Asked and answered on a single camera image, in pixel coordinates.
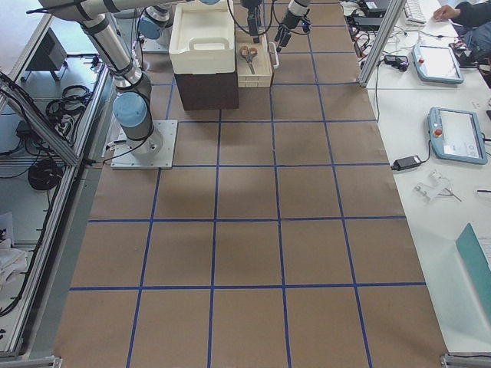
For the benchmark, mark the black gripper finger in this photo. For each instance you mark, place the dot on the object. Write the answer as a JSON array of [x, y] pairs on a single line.
[[280, 34], [254, 23], [280, 46]]

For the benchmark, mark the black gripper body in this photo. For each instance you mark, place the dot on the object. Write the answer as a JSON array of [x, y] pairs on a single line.
[[252, 21], [290, 20]]

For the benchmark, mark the white drawer handle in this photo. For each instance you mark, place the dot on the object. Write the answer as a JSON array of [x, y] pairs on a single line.
[[274, 55]]

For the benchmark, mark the wooden drawer box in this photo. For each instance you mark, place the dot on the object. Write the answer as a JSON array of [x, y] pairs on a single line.
[[261, 63]]

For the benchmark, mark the red grey handled scissors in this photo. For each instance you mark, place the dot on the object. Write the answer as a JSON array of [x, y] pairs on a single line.
[[248, 54]]

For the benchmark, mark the person hand at desk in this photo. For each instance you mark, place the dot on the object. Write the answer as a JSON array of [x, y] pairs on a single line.
[[445, 13]]

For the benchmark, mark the white plastic tray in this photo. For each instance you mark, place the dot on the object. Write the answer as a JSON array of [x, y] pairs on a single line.
[[203, 39]]

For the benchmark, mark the dark brown wooden cabinet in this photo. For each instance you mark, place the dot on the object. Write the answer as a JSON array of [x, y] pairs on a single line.
[[208, 91]]

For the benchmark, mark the white keyboard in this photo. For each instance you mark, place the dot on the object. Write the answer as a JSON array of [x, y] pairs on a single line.
[[413, 13]]

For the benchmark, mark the blue teach pendant upper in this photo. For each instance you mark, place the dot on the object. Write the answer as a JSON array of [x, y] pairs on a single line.
[[436, 64]]

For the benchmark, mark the blue teach pendant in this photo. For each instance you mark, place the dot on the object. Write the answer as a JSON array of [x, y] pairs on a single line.
[[436, 64], [456, 135]]

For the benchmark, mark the black power adapter right desk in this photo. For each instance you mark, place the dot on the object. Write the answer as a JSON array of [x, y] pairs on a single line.
[[409, 162]]

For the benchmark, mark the blue teach pendant lower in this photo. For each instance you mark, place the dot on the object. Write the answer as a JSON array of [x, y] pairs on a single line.
[[456, 135]]

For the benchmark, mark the teal folder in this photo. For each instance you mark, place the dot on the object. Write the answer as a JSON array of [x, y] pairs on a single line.
[[475, 253]]

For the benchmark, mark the aluminium frame post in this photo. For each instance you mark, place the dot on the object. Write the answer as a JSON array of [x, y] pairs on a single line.
[[387, 26]]

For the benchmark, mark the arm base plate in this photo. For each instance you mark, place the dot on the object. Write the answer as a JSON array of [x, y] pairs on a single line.
[[156, 152], [160, 45]]

